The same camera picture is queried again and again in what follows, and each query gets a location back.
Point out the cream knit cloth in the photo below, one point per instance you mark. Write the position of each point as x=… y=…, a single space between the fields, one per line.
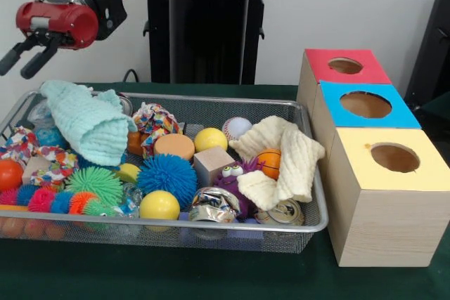
x=299 y=159

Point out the purple spiky eyed toy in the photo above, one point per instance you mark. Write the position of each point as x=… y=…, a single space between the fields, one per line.
x=228 y=184

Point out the yellow ball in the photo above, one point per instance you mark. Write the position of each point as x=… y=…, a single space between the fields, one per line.
x=211 y=140
x=160 y=205

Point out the rainbow spiky caterpillar toy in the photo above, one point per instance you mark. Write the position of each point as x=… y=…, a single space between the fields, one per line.
x=42 y=201

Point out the clear mesh bin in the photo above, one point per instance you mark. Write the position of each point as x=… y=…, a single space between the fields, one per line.
x=302 y=231

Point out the wooden cube block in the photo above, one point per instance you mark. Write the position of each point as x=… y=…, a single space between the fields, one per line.
x=212 y=166

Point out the white printed ball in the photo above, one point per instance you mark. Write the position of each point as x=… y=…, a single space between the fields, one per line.
x=237 y=128

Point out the orange toy basketball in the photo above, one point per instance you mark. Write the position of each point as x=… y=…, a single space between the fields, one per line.
x=270 y=164

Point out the dark green table cloth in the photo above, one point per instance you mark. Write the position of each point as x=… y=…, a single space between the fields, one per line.
x=175 y=275

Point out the blue white crushed can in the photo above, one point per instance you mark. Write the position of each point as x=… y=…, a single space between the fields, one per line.
x=214 y=208

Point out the red orange ball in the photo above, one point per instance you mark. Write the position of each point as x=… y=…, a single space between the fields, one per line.
x=10 y=173

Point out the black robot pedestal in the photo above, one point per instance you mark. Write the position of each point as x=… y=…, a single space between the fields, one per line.
x=211 y=33

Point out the orange round sponge disc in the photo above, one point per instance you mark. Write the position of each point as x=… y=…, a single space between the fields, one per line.
x=174 y=145

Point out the black upright panel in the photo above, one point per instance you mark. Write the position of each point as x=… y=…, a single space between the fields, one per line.
x=436 y=50

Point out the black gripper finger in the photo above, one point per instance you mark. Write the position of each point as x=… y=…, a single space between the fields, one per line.
x=33 y=64
x=10 y=57

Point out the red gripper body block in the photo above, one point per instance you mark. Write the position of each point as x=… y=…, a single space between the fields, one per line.
x=59 y=24

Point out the wooden box with three holes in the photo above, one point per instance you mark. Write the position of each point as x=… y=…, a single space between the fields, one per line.
x=386 y=226

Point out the green covered side table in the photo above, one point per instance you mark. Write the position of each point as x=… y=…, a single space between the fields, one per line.
x=439 y=101

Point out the blue spiky eyed toy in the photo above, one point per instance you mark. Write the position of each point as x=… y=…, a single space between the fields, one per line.
x=167 y=175

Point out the light blue knit cloth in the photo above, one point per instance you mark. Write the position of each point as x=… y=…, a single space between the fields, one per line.
x=88 y=128

